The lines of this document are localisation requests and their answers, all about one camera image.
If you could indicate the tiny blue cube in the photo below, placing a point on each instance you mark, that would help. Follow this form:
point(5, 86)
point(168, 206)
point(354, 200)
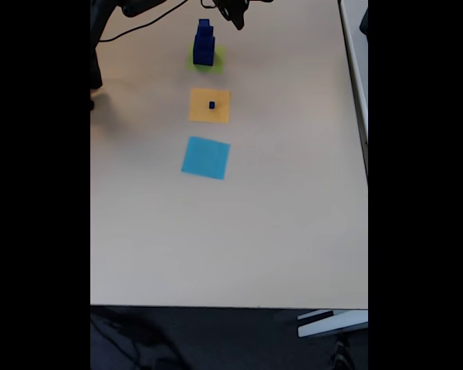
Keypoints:
point(205, 24)

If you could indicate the small blue cube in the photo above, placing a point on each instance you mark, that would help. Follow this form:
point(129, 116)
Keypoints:
point(205, 40)

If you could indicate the green paper square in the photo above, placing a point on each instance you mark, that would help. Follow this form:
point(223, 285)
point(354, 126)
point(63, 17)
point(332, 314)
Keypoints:
point(219, 67)

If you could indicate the orange paper square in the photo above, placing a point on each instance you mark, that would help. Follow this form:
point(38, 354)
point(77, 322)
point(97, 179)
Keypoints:
point(200, 113)

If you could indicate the light blue paper square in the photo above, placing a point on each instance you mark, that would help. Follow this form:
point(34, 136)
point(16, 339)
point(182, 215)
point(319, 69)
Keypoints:
point(205, 158)

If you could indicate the large blue cube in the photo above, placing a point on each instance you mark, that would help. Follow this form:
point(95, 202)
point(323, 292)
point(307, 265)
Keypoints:
point(203, 57)

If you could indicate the white side table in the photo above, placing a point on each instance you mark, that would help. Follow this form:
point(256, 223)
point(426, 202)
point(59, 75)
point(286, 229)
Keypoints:
point(355, 58)

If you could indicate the dark blue object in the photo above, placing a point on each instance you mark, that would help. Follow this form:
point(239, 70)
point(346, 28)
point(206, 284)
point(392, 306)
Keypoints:
point(365, 23)

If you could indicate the white table leg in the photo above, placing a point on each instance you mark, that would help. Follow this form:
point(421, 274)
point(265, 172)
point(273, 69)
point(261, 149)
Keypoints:
point(332, 325)

